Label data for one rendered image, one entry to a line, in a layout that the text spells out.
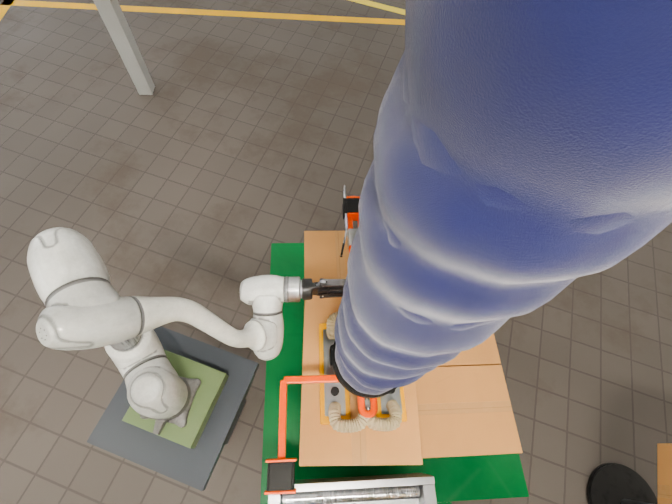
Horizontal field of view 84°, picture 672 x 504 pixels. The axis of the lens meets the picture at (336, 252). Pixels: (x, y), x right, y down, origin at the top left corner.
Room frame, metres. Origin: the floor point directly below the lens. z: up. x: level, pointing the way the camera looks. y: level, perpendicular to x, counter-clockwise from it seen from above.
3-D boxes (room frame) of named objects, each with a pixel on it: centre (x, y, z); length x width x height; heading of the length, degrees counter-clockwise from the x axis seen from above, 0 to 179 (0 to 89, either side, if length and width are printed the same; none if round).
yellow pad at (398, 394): (0.27, -0.23, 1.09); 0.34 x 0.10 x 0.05; 8
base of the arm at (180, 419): (0.09, 0.58, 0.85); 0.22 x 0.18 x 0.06; 175
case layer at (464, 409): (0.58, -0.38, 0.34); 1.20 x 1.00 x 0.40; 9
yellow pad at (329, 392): (0.24, -0.04, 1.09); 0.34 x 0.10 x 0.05; 8
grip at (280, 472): (-0.08, 0.08, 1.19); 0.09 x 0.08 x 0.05; 98
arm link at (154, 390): (0.11, 0.58, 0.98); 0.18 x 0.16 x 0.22; 42
